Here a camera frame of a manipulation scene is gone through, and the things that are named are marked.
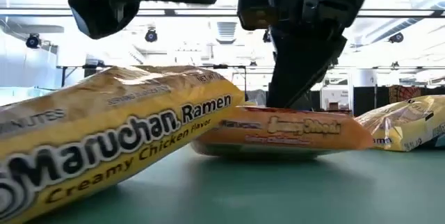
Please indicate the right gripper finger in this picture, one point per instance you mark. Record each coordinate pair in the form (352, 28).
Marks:
(327, 74)
(299, 67)

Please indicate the orange saucy noodles pack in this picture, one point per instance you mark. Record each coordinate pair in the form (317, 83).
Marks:
(278, 130)

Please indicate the yellow creamy chicken ramen pack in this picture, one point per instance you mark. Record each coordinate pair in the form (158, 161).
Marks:
(104, 140)

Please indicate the black spotlight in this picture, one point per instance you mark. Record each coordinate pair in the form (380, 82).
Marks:
(396, 37)
(151, 35)
(33, 40)
(267, 37)

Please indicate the patterned brown tapestry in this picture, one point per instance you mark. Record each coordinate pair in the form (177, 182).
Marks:
(403, 93)

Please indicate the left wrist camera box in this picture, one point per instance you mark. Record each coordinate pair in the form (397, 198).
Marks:
(101, 15)

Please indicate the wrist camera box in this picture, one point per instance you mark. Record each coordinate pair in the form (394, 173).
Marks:
(101, 15)
(255, 5)

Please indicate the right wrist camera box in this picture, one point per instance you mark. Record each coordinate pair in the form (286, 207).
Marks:
(255, 5)

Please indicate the black pipe frame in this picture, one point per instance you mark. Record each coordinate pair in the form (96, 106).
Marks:
(174, 66)

